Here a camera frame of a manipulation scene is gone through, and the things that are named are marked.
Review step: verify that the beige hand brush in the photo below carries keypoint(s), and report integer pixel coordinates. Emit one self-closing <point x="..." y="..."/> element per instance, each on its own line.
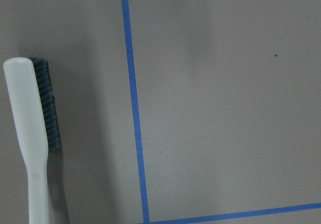
<point x="33" y="107"/>

